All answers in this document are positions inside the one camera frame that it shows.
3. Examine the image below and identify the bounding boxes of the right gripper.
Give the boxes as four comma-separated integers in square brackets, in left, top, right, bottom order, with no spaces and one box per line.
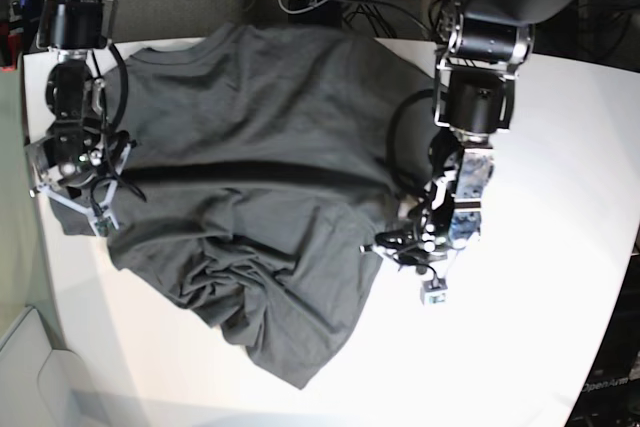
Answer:
[25,128,133,197]

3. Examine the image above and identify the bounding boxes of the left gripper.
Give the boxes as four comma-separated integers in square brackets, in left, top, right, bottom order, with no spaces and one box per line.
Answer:
[374,191,482,267]

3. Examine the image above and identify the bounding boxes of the grey t-shirt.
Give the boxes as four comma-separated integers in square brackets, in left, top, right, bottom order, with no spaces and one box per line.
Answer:
[49,21,446,391]

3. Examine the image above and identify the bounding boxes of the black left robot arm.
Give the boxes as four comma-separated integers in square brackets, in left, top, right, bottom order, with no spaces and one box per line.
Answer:
[369,0,573,274]

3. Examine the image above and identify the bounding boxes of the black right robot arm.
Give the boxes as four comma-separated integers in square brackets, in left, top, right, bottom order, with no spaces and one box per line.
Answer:
[26,0,134,196]

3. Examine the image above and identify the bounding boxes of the red clamp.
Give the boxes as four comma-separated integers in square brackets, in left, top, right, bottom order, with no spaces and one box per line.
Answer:
[1,20,22,71]

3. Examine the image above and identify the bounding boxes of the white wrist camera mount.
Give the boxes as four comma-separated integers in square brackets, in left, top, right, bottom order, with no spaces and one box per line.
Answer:
[25,132,136,237]

